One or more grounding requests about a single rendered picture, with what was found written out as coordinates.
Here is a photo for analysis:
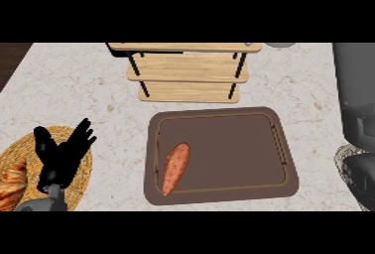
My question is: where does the black pot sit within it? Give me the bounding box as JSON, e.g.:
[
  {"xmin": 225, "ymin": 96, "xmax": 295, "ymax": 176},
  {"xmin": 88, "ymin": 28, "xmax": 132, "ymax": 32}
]
[{"xmin": 340, "ymin": 153, "xmax": 375, "ymax": 210}]

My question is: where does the dark grey appliance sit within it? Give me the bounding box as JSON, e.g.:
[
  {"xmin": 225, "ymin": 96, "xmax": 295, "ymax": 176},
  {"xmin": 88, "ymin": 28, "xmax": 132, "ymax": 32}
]
[{"xmin": 330, "ymin": 42, "xmax": 375, "ymax": 147}]

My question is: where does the brown rectangular tray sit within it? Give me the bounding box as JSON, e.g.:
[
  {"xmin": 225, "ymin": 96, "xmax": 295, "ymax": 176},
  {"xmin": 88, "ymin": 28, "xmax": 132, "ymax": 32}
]
[{"xmin": 141, "ymin": 105, "xmax": 299, "ymax": 206}]

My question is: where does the orange sweet potato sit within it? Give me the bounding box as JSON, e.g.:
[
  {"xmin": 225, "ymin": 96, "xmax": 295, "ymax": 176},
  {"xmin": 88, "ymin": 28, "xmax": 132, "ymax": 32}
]
[{"xmin": 159, "ymin": 141, "xmax": 191, "ymax": 197}]

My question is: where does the round woven wicker placemat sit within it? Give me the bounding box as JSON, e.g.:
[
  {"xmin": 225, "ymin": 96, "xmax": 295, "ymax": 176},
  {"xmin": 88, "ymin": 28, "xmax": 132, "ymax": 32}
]
[{"xmin": 0, "ymin": 125, "xmax": 94, "ymax": 212}]

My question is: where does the golden brown croissant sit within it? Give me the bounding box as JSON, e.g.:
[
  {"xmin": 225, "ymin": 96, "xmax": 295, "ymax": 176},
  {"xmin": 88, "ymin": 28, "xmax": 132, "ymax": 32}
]
[{"xmin": 0, "ymin": 158, "xmax": 29, "ymax": 212}]

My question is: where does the small grey round object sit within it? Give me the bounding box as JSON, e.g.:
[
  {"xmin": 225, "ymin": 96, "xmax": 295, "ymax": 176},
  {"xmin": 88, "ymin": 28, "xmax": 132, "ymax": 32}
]
[{"xmin": 265, "ymin": 42, "xmax": 298, "ymax": 50}]

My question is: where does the wooden tiered shelf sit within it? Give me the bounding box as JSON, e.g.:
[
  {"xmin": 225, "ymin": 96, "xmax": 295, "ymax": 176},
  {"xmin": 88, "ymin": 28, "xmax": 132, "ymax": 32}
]
[{"xmin": 104, "ymin": 42, "xmax": 264, "ymax": 104}]

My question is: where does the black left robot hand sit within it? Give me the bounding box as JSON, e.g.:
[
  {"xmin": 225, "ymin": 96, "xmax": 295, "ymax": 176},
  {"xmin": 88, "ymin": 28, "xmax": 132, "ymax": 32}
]
[{"xmin": 32, "ymin": 117, "xmax": 97, "ymax": 194}]

